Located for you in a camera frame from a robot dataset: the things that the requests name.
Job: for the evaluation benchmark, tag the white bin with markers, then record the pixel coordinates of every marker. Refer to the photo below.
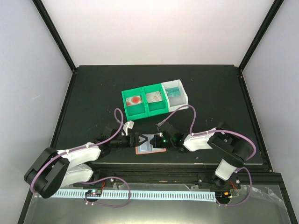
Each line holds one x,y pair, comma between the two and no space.
174,103

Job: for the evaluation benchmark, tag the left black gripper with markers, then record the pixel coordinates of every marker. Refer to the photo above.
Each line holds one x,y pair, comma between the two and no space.
136,141

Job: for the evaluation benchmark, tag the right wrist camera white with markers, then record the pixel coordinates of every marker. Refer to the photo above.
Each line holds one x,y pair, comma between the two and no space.
160,123

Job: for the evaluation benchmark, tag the pink leather card holder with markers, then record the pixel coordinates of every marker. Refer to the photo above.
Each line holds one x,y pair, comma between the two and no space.
150,149

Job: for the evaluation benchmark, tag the middle green bin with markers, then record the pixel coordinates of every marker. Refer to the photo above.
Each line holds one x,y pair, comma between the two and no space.
154,109

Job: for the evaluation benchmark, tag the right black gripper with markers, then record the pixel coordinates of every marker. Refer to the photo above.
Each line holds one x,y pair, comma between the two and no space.
156,143

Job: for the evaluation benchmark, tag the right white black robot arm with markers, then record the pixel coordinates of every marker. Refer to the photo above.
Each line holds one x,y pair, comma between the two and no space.
233,148

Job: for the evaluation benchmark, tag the green bin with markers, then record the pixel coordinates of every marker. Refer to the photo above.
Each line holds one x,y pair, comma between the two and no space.
135,106
154,109

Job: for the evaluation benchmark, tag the white slotted cable duct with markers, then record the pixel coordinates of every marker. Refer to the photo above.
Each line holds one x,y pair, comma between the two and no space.
140,195

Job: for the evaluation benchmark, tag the left electronics board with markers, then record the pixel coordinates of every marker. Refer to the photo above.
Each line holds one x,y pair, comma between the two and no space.
93,193

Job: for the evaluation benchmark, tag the teal chip credit card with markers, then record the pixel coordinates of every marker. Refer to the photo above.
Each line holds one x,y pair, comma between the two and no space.
173,92

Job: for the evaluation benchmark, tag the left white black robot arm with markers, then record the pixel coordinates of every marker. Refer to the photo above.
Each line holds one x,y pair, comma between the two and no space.
54,169

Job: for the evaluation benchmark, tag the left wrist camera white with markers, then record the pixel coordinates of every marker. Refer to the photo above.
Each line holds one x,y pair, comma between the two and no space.
127,127

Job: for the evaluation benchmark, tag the electronics board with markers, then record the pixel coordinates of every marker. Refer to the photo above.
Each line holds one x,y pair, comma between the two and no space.
226,195
93,193

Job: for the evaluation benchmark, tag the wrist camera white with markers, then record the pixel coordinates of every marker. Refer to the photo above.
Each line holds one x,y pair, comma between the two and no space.
127,127
160,123

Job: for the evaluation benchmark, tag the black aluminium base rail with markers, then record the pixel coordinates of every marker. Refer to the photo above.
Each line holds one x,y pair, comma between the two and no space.
199,174

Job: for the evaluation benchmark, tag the left black frame post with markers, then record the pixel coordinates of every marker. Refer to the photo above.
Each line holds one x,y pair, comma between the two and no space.
54,33

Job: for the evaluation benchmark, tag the black frame post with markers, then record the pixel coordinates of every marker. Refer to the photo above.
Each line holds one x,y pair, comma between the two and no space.
260,33
54,33

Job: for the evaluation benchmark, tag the right black frame post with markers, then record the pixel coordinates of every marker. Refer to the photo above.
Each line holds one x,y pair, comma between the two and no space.
260,33

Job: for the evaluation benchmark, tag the left green bin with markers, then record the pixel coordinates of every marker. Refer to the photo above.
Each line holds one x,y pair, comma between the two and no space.
135,106

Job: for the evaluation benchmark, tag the white pagoda credit card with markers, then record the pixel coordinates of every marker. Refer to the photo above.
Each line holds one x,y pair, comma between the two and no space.
153,97

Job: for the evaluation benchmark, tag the right electronics board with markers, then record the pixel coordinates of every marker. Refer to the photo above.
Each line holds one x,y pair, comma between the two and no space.
226,195

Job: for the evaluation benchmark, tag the red white credit card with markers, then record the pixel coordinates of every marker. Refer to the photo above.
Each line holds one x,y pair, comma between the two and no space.
134,100

